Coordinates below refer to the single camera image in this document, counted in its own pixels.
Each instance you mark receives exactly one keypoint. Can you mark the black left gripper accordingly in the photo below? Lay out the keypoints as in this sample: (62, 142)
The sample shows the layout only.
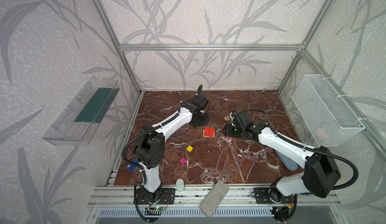
(198, 120)

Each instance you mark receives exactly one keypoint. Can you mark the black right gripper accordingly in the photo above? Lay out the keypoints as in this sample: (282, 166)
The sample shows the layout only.
(234, 130)

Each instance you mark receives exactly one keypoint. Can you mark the red block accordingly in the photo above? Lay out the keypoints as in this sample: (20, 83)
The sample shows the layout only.
(206, 131)
(211, 132)

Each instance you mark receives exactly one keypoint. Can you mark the natural wood block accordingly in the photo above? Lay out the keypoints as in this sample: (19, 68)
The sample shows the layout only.
(208, 136)

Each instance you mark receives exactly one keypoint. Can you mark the magenta cube block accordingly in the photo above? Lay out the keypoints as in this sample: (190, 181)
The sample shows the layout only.
(183, 161)

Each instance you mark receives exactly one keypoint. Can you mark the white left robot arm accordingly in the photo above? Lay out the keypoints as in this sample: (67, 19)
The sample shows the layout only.
(146, 150)

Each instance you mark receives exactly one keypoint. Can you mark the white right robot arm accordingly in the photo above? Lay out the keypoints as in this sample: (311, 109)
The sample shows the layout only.
(320, 175)

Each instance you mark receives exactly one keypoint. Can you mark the yellow cube block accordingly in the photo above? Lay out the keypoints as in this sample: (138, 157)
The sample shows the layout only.
(190, 148)

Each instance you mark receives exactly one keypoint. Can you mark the blue grey oval case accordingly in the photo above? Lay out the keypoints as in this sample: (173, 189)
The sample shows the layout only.
(288, 163)

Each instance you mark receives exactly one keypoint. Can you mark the pale green oval soap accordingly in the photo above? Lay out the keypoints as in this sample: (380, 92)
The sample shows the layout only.
(180, 185)

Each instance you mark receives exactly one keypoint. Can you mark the pink item in basket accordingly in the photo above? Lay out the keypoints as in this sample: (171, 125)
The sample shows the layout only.
(322, 134)

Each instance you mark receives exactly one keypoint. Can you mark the grey stone slab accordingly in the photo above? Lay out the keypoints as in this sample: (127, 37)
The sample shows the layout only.
(214, 198)

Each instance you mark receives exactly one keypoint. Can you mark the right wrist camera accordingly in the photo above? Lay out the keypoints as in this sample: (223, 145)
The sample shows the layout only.
(240, 118)

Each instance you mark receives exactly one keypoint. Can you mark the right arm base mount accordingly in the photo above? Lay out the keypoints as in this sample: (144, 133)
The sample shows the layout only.
(265, 195)

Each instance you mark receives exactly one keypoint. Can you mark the white wire basket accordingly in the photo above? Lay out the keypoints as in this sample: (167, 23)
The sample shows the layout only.
(320, 105)

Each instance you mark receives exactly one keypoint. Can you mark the aluminium horizontal frame bar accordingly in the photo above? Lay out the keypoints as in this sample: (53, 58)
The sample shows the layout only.
(210, 47)

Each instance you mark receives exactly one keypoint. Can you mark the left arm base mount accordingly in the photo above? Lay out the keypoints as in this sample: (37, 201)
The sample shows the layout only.
(160, 196)

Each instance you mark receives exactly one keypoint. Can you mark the clear plastic wall bin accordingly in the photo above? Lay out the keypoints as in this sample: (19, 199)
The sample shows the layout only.
(80, 120)

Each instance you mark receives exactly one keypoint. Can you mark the aluminium frame post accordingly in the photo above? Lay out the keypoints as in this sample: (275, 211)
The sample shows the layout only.
(326, 6)

